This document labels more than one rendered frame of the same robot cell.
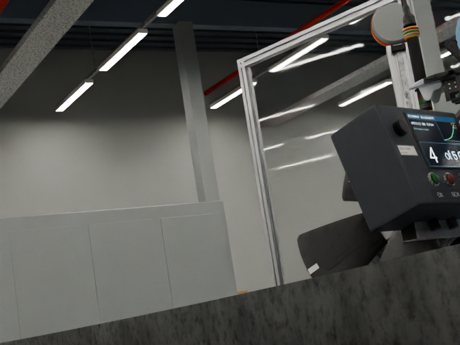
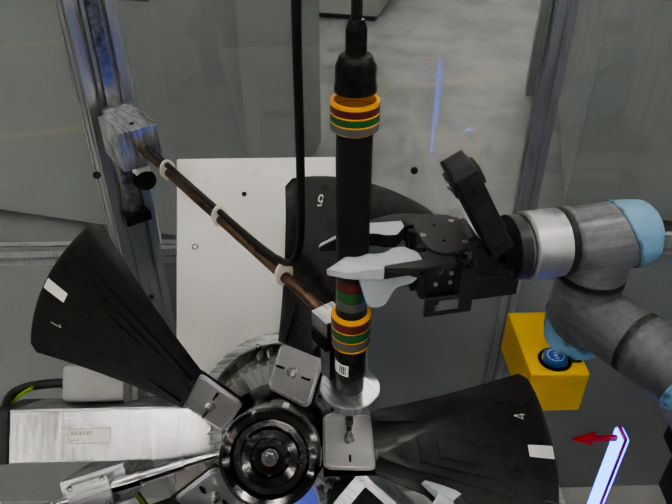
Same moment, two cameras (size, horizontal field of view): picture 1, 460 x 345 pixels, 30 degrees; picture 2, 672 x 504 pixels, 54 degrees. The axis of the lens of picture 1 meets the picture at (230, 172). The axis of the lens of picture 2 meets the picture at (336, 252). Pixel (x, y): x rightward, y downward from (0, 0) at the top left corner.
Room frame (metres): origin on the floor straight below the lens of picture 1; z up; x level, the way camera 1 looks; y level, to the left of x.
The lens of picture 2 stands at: (1.91, -0.16, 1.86)
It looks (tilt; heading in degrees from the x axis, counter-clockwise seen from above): 35 degrees down; 314
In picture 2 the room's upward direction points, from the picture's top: straight up
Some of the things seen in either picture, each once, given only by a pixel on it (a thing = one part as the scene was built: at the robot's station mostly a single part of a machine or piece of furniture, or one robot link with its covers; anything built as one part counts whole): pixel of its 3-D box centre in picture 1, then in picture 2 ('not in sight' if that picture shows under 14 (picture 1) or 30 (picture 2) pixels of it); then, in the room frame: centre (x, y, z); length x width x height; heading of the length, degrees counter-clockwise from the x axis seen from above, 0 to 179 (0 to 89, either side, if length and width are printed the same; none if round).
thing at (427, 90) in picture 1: (426, 90); (375, 283); (2.24, -0.55, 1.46); 0.09 x 0.03 x 0.06; 65
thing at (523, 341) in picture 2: not in sight; (541, 362); (2.24, -1.02, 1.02); 0.16 x 0.10 x 0.11; 136
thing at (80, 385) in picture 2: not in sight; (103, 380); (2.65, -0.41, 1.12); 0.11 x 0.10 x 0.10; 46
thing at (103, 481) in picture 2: not in sight; (92, 493); (2.52, -0.31, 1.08); 0.07 x 0.04 x 0.06; 56
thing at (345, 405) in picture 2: not in sight; (344, 358); (2.28, -0.55, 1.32); 0.09 x 0.07 x 0.10; 171
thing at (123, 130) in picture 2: not in sight; (129, 137); (2.89, -0.65, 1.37); 0.10 x 0.07 x 0.08; 171
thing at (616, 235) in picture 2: not in sight; (602, 238); (2.12, -0.79, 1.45); 0.11 x 0.08 x 0.09; 56
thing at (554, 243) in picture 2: not in sight; (535, 242); (2.16, -0.72, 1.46); 0.08 x 0.05 x 0.08; 146
